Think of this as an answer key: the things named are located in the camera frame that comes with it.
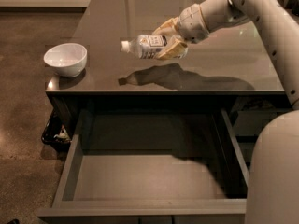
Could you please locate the dark lower drawer unit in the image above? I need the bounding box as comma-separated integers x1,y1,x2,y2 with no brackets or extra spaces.
230,108,289,168

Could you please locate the black bin with trash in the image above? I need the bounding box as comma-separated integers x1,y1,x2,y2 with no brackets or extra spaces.
41,111,71,152

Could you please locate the white ceramic bowl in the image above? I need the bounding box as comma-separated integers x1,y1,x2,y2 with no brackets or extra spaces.
44,43,88,77

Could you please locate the clear plastic water bottle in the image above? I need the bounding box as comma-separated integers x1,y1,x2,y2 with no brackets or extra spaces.
121,35,171,60

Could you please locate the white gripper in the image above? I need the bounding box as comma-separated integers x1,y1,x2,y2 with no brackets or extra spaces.
152,4,209,60

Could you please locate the grey counter cabinet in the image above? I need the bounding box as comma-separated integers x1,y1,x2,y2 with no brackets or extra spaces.
45,0,299,133

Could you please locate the open grey top drawer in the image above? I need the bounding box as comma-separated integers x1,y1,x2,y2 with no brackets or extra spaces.
36,107,250,224

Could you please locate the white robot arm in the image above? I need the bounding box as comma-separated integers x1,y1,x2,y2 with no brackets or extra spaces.
154,0,299,224

